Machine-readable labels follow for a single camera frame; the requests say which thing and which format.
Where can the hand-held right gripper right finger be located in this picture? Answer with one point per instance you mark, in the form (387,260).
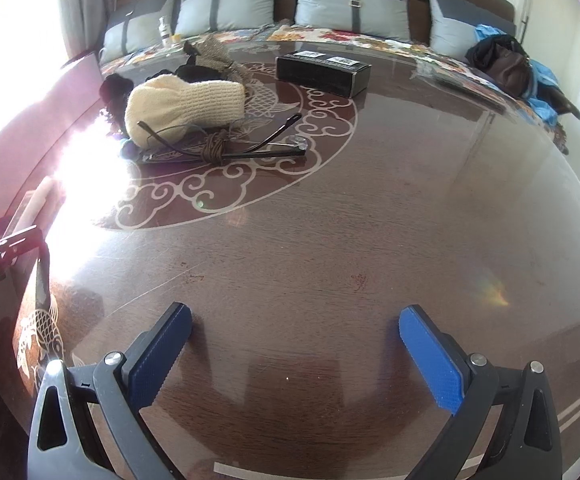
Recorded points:
(432,360)

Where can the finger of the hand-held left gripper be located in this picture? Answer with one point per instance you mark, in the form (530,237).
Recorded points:
(14,245)

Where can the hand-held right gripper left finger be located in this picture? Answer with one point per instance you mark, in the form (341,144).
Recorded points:
(162,355)

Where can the teal plastic item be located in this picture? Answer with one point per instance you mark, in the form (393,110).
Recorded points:
(128,150)

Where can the black velvet hair bow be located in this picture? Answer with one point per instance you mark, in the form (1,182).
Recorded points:
(114,91)

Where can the dark thin-framed glasses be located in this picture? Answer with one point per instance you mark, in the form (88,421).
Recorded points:
(250,154)

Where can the cream knitted hat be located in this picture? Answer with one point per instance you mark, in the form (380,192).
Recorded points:
(184,105)

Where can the brown patterned desktop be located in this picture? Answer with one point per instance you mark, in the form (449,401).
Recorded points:
(370,235)

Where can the grey curtain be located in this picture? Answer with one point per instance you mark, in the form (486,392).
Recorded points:
(87,5)

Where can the white pump bottle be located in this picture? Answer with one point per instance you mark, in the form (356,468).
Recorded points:
(163,32)

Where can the blue cloth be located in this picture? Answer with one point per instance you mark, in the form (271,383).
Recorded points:
(540,90)

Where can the black cardboard box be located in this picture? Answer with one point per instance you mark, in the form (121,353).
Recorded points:
(320,74)

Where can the floral blanket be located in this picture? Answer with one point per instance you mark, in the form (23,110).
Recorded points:
(330,36)

